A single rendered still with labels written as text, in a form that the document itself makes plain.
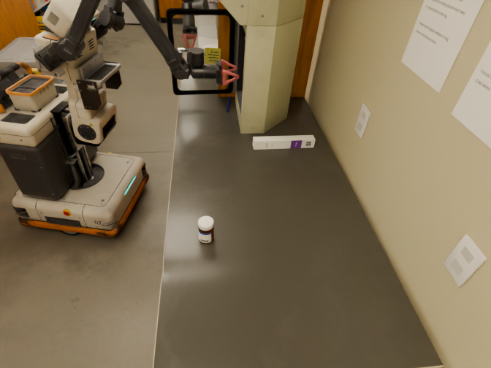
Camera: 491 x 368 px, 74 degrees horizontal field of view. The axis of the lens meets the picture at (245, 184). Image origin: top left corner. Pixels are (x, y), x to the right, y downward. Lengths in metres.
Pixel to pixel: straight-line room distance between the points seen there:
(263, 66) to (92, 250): 1.60
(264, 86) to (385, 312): 0.95
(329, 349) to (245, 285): 0.27
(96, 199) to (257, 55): 1.39
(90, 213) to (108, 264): 0.34
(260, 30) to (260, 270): 0.87
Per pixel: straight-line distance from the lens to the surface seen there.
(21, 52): 3.56
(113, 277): 2.19
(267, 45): 1.37
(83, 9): 1.56
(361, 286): 1.04
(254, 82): 1.42
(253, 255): 1.02
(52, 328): 2.13
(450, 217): 0.95
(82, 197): 2.30
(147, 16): 1.47
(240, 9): 1.32
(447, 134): 0.95
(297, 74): 1.86
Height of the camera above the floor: 1.76
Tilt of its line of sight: 41 degrees down
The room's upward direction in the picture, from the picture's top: 5 degrees clockwise
